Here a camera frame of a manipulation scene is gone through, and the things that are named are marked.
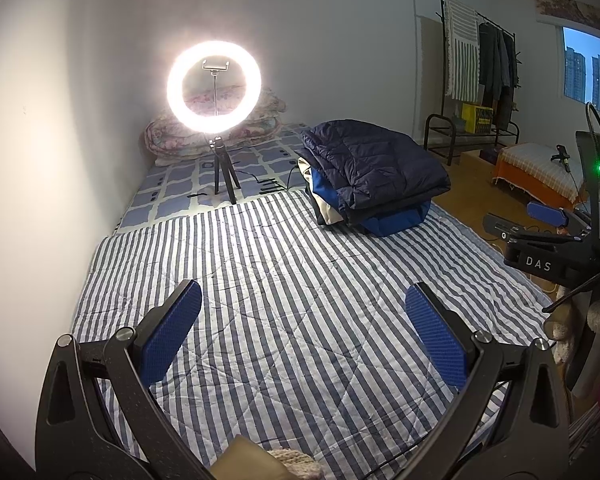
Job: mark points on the navy quilted down jacket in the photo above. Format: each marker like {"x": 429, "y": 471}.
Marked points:
{"x": 370, "y": 160}

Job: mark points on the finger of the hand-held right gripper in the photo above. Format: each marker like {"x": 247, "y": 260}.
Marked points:
{"x": 502, "y": 226}
{"x": 547, "y": 214}

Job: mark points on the window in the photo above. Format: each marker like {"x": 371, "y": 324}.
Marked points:
{"x": 580, "y": 70}

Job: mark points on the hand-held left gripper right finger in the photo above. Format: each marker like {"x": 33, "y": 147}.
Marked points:
{"x": 440, "y": 340}

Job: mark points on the blue white striped blanket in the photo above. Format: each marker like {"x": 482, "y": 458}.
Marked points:
{"x": 305, "y": 285}

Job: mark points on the green white striped towel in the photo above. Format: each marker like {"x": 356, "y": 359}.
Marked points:
{"x": 462, "y": 60}

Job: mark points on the beige knitted cloth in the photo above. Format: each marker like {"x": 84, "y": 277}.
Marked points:
{"x": 290, "y": 462}

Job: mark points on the black tripod stand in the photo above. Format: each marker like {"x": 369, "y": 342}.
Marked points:
{"x": 219, "y": 170}

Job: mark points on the dark hanging clothes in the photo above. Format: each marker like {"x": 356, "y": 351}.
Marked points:
{"x": 495, "y": 70}

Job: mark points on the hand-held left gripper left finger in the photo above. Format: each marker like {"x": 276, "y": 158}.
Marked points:
{"x": 172, "y": 332}

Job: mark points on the bright blue jacket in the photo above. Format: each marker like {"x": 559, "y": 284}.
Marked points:
{"x": 395, "y": 222}

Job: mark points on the small bed with orange cover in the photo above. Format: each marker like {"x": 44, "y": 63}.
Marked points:
{"x": 530, "y": 160}

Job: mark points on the cream white garment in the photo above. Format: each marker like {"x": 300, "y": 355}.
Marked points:
{"x": 325, "y": 210}

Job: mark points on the blue checkered bed sheet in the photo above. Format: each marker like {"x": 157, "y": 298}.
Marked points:
{"x": 175, "y": 185}

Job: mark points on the floral folded quilt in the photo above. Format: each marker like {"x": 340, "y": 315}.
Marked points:
{"x": 260, "y": 120}

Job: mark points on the yellow plastic crate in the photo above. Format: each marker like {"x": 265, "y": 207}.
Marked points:
{"x": 477, "y": 120}

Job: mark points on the floral curtain valance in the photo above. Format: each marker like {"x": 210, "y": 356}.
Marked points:
{"x": 570, "y": 7}

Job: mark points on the black clothes rack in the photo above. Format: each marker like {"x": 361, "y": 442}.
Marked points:
{"x": 441, "y": 20}

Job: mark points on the black metal shoe rack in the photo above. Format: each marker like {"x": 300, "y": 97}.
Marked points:
{"x": 432, "y": 125}

